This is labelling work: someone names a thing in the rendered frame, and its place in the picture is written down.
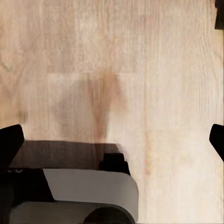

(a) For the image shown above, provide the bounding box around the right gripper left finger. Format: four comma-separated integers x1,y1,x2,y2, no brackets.
0,124,24,180

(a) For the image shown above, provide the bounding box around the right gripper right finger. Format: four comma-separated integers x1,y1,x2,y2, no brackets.
209,124,224,162

